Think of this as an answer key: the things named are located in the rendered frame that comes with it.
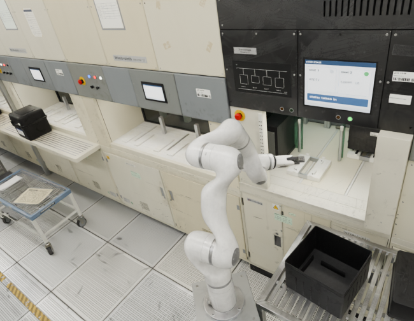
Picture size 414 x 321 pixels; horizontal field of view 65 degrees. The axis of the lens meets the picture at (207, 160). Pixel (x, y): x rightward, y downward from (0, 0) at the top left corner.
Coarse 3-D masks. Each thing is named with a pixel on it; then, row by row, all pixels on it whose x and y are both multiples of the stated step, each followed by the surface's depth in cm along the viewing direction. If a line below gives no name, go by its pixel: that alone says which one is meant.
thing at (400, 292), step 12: (408, 252) 148; (396, 264) 144; (408, 264) 143; (396, 276) 139; (408, 276) 138; (396, 288) 135; (408, 288) 134; (396, 300) 130; (408, 300) 130; (396, 312) 132; (408, 312) 129
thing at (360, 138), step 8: (352, 128) 199; (360, 128) 196; (368, 128) 193; (352, 136) 201; (360, 136) 198; (368, 136) 195; (376, 136) 192; (352, 144) 204; (360, 144) 201; (368, 144) 198
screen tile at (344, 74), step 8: (344, 72) 132; (352, 72) 130; (360, 72) 129; (360, 80) 130; (368, 80) 129; (344, 88) 136; (352, 88) 134; (360, 88) 132; (368, 88) 130; (368, 96) 132
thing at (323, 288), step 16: (304, 240) 155; (320, 240) 162; (336, 240) 154; (288, 256) 147; (304, 256) 162; (320, 256) 164; (336, 256) 160; (352, 256) 152; (368, 256) 145; (288, 272) 147; (304, 272) 158; (320, 272) 157; (336, 272) 154; (352, 272) 154; (368, 272) 149; (304, 288) 144; (320, 288) 136; (336, 288) 149; (352, 288) 135; (320, 304) 142; (336, 304) 134
